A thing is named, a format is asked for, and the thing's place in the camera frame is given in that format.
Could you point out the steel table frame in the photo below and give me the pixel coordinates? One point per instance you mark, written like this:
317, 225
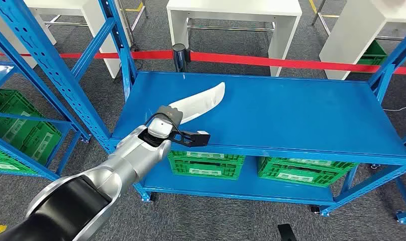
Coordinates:
389, 38
66, 24

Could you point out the red barrier belt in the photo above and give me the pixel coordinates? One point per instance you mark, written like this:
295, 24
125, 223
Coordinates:
256, 61

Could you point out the black barrier post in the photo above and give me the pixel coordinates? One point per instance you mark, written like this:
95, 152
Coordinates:
179, 58

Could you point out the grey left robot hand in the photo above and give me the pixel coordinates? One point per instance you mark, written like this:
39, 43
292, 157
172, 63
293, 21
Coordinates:
169, 117

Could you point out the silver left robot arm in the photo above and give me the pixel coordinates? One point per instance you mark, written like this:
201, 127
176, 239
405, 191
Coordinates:
129, 159

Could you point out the white curved plastic part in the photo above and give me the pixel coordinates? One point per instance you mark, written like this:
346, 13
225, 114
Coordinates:
199, 103

